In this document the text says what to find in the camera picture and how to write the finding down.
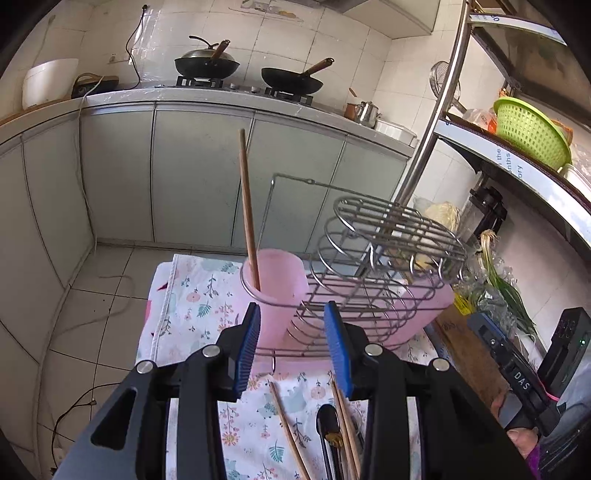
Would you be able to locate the wooden chopstick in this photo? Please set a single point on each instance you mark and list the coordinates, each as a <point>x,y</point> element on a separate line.
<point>353,443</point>
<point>344,434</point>
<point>249,221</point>
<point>288,434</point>

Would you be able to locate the floral table cloth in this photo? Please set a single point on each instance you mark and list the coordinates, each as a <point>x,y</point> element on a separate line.
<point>203,295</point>

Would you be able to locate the black wok with lid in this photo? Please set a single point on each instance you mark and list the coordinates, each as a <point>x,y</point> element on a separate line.
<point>207,62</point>

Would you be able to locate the metal strainer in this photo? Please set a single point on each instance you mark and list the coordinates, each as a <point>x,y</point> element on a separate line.
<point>443,81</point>

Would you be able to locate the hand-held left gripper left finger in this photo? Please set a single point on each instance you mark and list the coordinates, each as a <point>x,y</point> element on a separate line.
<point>247,350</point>

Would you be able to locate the black spoon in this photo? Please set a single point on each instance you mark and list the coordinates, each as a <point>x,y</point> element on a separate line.
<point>328,417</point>

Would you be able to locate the pink drip tray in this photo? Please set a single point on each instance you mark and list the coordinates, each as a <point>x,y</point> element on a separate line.
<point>300,339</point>

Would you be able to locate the white rice cooker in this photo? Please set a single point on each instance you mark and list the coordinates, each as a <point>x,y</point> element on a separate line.
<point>48,83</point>

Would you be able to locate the napa cabbage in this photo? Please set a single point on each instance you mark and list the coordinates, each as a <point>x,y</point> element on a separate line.
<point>443,213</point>

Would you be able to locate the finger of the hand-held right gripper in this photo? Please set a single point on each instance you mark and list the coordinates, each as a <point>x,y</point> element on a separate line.
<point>485,325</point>

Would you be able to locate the upper wall cabinet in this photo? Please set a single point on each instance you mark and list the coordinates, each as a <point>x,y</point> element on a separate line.
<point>392,14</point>

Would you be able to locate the dark round appliance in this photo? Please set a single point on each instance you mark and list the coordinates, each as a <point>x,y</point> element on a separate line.
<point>94,85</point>

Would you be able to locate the cardboard box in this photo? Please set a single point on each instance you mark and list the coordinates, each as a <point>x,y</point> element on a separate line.
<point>466,350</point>

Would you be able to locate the green onions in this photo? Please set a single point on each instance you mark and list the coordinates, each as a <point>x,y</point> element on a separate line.
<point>505,286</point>

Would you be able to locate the green plastic basket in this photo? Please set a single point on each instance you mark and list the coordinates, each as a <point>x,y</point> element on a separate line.
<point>531,131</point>

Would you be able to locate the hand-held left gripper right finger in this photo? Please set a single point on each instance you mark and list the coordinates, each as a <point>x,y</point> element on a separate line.
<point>337,350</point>

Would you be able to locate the steel kettle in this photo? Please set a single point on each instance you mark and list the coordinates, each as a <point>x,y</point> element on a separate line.
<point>368,114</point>

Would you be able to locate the gas stove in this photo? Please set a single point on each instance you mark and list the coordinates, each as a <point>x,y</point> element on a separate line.
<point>240,87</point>

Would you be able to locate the kitchen counter cabinets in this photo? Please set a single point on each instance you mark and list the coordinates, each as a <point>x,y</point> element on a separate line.
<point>198,175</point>

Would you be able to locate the metal shelf rack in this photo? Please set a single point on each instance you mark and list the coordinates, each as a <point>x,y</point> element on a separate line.
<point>429,138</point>

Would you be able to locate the person's right hand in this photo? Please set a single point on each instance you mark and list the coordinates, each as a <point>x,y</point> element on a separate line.
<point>521,441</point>

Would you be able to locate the gold flower spoon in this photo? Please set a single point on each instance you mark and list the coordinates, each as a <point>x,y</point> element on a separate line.
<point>333,438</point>

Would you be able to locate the brown pot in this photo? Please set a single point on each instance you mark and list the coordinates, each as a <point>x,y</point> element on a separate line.
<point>352,110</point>

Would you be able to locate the white dish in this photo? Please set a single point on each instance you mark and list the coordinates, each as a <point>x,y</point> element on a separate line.
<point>395,131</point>

